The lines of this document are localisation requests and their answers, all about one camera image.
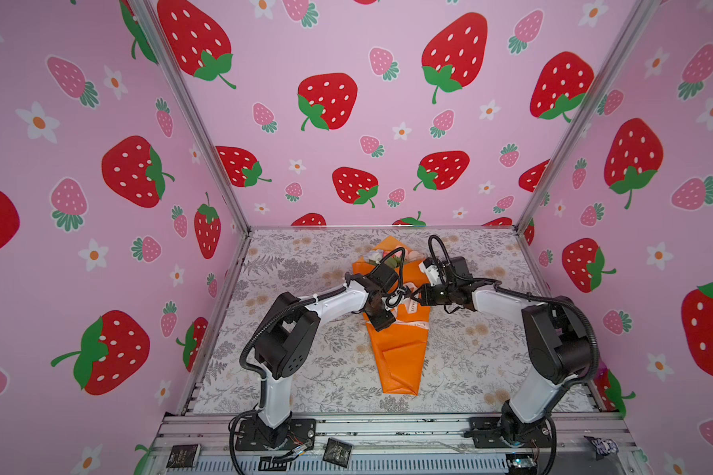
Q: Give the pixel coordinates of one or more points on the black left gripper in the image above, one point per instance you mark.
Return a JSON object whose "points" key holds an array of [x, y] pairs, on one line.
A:
{"points": [[383, 321]]}

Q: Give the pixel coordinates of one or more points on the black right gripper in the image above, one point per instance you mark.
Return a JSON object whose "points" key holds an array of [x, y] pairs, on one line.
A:
{"points": [[425, 298]]}

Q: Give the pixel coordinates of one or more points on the white ribbon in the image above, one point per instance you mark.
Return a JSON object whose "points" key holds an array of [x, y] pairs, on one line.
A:
{"points": [[411, 313]]}

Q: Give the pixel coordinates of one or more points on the orange wrapping paper sheet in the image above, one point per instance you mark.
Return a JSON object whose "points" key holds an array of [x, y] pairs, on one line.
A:
{"points": [[399, 350]]}

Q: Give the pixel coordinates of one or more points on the white fake rose stem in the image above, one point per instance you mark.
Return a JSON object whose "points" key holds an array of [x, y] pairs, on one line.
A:
{"points": [[374, 257]]}

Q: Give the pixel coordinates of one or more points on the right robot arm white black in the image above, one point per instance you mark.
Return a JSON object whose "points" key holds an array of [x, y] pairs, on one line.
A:
{"points": [[561, 343]]}

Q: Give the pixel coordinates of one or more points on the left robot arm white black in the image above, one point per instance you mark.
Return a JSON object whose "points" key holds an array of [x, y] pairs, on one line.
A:
{"points": [[281, 344]]}

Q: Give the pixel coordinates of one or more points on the floral patterned table mat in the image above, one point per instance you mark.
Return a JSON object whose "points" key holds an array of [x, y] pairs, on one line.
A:
{"points": [[474, 361]]}

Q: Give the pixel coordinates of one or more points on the black square tag middle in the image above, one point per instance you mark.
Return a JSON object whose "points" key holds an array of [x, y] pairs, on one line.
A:
{"points": [[338, 453]]}

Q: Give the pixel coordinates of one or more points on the black square tag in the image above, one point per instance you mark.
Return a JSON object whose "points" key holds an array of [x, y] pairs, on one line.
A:
{"points": [[183, 456], [338, 453]]}

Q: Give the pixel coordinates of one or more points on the black square tag left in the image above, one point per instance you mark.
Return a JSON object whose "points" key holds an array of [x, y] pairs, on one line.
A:
{"points": [[183, 456]]}

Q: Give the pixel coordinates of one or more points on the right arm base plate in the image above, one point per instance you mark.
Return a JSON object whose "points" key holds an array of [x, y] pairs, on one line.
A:
{"points": [[487, 433]]}

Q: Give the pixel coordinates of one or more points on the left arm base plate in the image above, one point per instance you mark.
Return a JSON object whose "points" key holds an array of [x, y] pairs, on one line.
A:
{"points": [[254, 435]]}

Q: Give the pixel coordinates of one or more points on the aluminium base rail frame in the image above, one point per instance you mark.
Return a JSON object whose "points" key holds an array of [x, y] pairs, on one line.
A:
{"points": [[405, 444]]}

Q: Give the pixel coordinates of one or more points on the right aluminium corner post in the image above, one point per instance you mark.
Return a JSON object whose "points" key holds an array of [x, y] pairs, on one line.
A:
{"points": [[633, 29]]}

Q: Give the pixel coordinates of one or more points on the aluminium corner post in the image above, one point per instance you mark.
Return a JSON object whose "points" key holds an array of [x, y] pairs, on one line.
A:
{"points": [[633, 29], [155, 36]]}

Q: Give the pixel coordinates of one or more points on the left aluminium corner post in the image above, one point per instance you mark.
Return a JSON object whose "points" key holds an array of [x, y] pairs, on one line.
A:
{"points": [[155, 36]]}

